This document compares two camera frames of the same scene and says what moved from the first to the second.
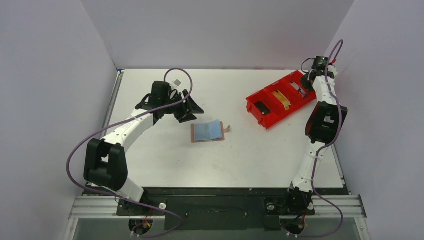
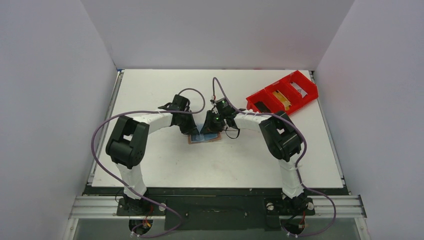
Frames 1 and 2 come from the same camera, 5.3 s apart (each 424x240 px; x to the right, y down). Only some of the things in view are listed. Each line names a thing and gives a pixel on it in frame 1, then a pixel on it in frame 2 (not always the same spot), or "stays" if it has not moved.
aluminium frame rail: x=106 y=207 stays
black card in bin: x=262 y=107 stays
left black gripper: x=187 y=110 → x=191 y=129
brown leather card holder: x=212 y=131 stays
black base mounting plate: x=222 y=208 stays
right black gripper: x=306 y=82 → x=210 y=123
